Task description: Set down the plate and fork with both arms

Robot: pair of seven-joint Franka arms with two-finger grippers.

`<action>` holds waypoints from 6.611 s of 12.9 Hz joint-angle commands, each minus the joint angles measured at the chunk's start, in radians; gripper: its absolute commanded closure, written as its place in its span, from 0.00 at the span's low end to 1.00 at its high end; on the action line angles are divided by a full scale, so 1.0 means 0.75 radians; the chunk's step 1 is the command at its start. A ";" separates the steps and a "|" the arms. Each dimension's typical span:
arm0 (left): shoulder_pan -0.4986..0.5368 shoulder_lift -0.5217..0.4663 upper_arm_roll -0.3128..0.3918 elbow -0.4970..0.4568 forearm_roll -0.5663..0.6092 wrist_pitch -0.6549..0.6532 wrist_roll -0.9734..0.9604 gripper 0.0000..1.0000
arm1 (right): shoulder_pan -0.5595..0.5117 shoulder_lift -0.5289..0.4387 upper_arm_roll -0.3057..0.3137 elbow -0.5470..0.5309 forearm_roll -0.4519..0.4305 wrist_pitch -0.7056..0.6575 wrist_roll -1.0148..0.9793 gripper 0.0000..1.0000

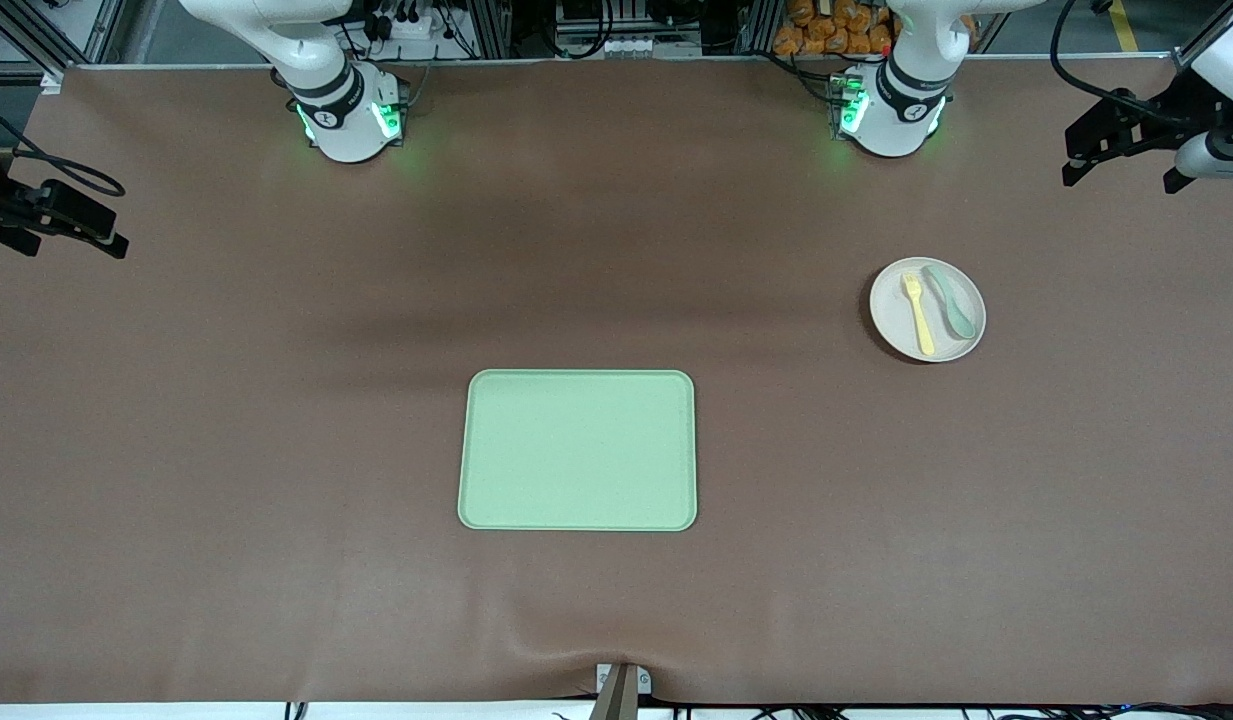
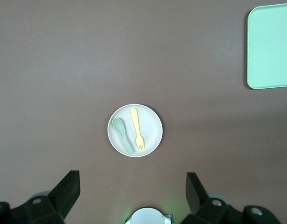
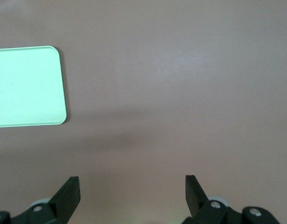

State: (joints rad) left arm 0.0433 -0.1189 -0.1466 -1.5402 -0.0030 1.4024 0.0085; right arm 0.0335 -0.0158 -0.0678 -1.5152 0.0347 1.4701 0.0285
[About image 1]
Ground aluminium frame profile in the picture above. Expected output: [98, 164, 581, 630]
[0, 0, 127, 91]

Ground brown table cover mat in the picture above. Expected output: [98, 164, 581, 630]
[0, 60, 1233, 706]

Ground white socket bar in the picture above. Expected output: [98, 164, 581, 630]
[554, 35, 659, 59]

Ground teal plastic spoon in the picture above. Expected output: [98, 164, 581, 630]
[924, 264, 978, 339]

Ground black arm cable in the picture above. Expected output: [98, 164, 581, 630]
[1049, 0, 1192, 126]
[0, 92, 127, 198]

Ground orange packaged items pile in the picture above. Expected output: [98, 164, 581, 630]
[773, 0, 979, 57]

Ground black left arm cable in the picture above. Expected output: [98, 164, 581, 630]
[1049, 0, 1192, 126]

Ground beige round plate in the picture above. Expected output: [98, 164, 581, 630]
[869, 257, 987, 363]

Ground white power strip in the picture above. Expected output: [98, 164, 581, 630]
[369, 8, 449, 43]

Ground light green rectangular tray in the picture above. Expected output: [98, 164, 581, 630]
[457, 369, 698, 532]

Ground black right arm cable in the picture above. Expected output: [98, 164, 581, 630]
[0, 92, 127, 198]

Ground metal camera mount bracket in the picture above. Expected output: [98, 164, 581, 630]
[594, 662, 654, 720]

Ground yellow plastic fork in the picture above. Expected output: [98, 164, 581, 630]
[901, 273, 937, 357]

